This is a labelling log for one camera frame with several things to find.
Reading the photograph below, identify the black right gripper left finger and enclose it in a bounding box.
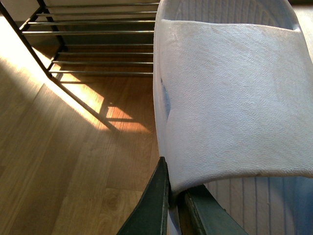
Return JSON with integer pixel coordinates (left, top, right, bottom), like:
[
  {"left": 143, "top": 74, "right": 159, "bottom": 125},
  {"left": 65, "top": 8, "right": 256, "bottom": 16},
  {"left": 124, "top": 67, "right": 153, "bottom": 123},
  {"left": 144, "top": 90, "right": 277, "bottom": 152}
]
[{"left": 118, "top": 157, "right": 170, "bottom": 235}]

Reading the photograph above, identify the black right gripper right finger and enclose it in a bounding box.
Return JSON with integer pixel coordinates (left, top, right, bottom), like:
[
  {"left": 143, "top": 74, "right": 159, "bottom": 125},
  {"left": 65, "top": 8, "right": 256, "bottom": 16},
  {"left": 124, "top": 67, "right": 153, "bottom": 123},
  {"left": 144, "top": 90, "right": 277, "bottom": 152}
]
[{"left": 182, "top": 185, "right": 247, "bottom": 235}]

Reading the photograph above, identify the light blue slipper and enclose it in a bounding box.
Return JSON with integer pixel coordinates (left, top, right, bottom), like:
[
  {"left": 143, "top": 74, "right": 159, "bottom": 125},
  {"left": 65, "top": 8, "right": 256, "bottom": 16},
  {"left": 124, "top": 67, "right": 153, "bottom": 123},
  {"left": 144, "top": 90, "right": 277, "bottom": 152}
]
[{"left": 153, "top": 0, "right": 313, "bottom": 235}]

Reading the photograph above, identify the black metal shoe rack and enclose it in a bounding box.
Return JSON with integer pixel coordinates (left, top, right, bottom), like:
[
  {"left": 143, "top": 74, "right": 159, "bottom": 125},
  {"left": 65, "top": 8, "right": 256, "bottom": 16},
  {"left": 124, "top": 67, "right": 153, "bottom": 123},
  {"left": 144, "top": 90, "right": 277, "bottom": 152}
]
[{"left": 0, "top": 0, "right": 159, "bottom": 83}]

